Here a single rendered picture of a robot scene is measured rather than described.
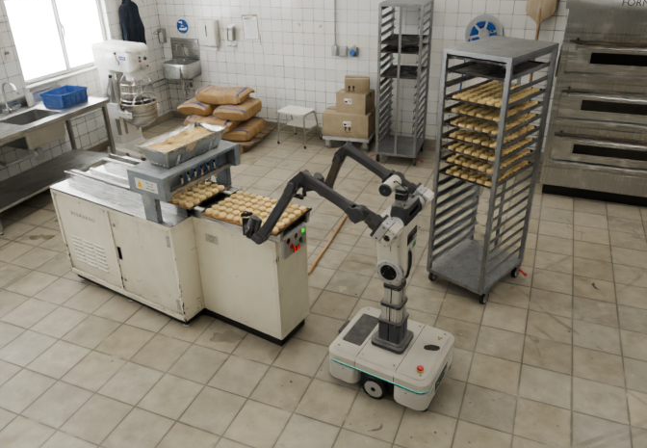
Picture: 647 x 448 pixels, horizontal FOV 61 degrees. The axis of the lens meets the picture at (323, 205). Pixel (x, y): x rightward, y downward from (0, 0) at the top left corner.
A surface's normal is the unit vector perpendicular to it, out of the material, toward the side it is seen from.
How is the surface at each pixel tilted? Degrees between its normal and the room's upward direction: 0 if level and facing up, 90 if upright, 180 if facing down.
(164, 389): 0
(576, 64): 91
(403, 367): 0
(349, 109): 93
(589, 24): 90
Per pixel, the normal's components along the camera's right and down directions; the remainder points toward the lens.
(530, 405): -0.02, -0.90
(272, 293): -0.53, 0.39
